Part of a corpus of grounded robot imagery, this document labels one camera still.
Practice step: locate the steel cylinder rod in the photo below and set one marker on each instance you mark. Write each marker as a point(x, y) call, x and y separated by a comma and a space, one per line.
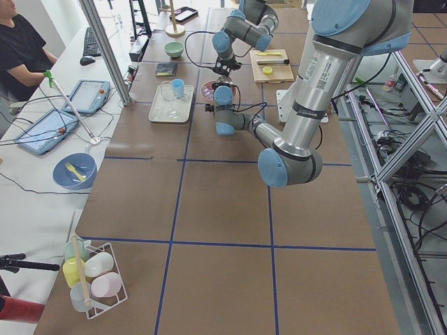
point(273, 62)

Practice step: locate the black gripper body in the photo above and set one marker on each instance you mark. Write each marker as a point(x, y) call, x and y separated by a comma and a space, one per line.
point(226, 66)

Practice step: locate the black keyboard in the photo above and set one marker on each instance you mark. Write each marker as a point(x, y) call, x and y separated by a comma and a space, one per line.
point(91, 47)

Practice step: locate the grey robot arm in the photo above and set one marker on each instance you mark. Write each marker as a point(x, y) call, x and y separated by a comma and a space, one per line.
point(339, 31)
point(253, 23)

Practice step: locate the aluminium frame post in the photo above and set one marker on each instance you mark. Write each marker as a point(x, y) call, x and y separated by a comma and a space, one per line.
point(89, 9)

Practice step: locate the clear wine glass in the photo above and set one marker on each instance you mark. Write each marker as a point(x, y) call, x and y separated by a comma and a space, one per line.
point(168, 96)

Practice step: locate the red cylinder object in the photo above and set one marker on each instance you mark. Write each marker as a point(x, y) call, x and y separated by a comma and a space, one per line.
point(19, 310)

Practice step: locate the blue plastic cup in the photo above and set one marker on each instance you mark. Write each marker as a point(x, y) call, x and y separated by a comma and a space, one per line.
point(177, 86)

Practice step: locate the green plastic cup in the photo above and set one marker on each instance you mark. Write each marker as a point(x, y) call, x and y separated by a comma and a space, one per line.
point(83, 249)

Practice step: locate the yellow plastic cup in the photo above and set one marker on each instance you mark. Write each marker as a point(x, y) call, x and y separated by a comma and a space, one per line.
point(70, 271)

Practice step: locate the pink plastic cup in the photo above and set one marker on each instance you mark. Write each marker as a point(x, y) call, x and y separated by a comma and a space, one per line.
point(106, 285)

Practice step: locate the metal ice scoop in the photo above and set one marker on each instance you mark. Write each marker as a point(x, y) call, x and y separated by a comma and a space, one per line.
point(222, 81)

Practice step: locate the pink bowl of ice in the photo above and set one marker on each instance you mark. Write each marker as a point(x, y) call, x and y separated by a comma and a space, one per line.
point(207, 91)

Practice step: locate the black tray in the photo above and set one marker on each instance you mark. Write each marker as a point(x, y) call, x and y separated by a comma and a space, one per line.
point(184, 14)

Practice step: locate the wooden stand with pole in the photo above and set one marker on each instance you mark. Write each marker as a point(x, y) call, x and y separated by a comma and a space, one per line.
point(174, 29)

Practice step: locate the white plastic cup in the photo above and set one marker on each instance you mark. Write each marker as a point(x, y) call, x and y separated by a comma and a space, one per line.
point(99, 264)

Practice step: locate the black tripod handle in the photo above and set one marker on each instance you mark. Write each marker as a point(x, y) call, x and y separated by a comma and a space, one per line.
point(15, 262)

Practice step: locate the wooden rack handle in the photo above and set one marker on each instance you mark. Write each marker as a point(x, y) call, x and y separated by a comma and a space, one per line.
point(81, 273)

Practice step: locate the near blue teach pendant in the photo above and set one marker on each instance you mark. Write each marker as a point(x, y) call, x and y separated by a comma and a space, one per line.
point(47, 132)

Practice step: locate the green ceramic bowl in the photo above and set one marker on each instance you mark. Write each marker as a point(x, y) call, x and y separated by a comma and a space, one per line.
point(174, 49)

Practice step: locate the white wire cup rack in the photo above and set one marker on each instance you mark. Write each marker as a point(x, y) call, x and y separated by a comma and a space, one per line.
point(104, 304)

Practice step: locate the green handled metal stick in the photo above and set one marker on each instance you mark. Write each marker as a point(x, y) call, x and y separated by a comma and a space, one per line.
point(53, 83)

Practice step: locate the far blue teach pendant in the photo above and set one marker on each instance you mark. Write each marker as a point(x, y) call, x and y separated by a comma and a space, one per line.
point(89, 96)

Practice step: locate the lemon half slice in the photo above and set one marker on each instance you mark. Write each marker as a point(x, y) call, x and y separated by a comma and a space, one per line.
point(267, 70)

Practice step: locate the blue teach pendant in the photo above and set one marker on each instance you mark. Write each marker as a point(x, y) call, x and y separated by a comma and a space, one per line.
point(47, 132)
point(89, 96)

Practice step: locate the black computer mouse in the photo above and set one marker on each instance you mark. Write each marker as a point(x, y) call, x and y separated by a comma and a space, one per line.
point(86, 60)

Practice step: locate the yellow plastic fork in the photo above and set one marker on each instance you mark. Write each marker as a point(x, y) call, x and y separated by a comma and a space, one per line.
point(72, 169)

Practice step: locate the wooden cutting board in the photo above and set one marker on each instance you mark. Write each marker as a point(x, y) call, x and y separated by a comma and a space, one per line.
point(282, 73)

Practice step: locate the clear grey plastic cup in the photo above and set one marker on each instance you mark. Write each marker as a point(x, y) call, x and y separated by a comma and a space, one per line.
point(78, 299)

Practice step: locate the blue bowl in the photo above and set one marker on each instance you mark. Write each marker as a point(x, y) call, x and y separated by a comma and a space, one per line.
point(84, 164)

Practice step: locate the person in black shirt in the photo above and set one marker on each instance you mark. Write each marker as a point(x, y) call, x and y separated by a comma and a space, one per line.
point(23, 56)

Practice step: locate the yellow plastic knife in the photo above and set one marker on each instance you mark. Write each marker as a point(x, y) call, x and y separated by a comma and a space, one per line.
point(264, 54)

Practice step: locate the cream serving tray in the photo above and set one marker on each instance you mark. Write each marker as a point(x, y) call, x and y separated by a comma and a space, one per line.
point(159, 108)

